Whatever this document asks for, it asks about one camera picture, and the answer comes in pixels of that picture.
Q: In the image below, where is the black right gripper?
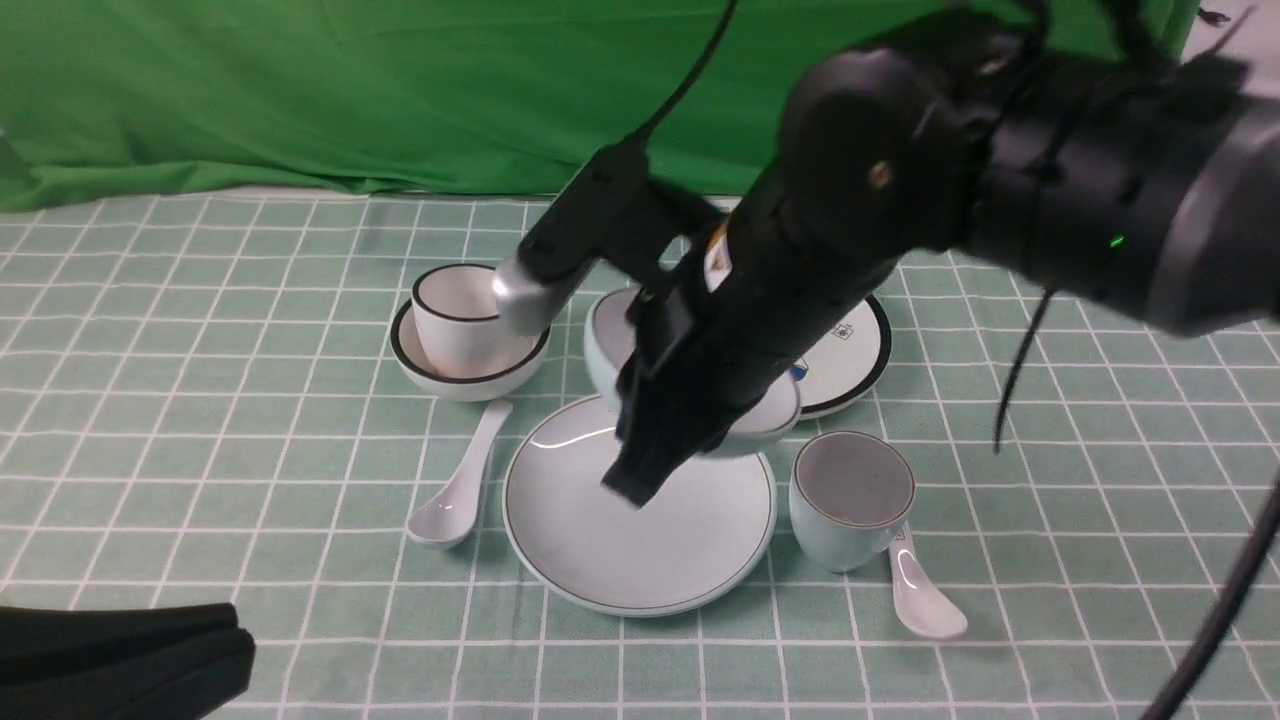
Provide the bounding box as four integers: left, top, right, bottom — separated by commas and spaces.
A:
626, 165, 901, 441

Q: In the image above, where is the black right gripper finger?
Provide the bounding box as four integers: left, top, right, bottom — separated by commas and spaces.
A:
1, 628, 256, 719

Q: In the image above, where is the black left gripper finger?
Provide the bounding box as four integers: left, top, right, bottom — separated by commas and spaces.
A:
1, 603, 239, 661

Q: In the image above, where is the pale brown-rimmed bowl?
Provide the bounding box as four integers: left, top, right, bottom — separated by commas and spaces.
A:
584, 287, 801, 457

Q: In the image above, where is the pale brown-rimmed cup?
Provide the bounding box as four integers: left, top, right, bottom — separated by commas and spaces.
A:
788, 430, 916, 574

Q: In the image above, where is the plain white ceramic spoon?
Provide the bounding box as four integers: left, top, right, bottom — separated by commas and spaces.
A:
406, 398, 513, 550

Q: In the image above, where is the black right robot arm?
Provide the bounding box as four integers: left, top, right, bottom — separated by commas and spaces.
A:
1, 1, 1277, 719

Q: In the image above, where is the illustrated black-rimmed plate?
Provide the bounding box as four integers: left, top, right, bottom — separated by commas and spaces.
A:
791, 296, 893, 421

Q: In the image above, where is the large pale brown-rimmed plate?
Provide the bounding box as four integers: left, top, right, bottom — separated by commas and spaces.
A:
502, 396, 780, 618

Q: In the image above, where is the white black-rimmed bowl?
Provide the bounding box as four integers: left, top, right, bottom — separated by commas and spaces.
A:
388, 300, 550, 402

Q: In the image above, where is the white black-rimmed cup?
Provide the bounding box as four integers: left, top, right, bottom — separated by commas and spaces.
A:
412, 263, 538, 379

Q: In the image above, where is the green backdrop cloth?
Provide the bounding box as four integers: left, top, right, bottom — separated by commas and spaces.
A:
0, 0, 1201, 213

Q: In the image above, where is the white spoon with characters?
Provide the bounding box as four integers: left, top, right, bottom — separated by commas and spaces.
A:
887, 523, 969, 641

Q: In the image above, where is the black camera cable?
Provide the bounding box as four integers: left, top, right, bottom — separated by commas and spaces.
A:
640, 0, 741, 146

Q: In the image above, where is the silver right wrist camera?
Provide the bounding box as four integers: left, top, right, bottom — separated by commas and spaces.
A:
492, 143, 726, 337

